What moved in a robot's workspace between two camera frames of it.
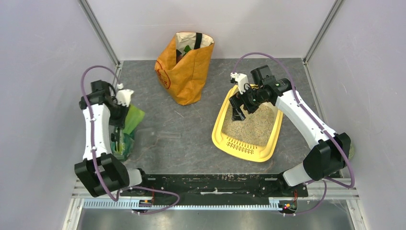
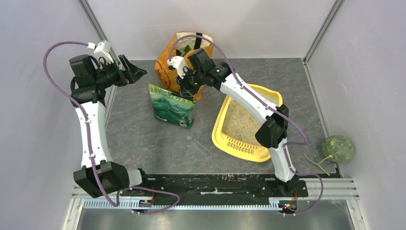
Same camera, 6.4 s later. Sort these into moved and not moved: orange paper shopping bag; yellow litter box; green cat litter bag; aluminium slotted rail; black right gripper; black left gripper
Moved: green cat litter bag; black right gripper; black left gripper
Not moved: yellow litter box; orange paper shopping bag; aluminium slotted rail
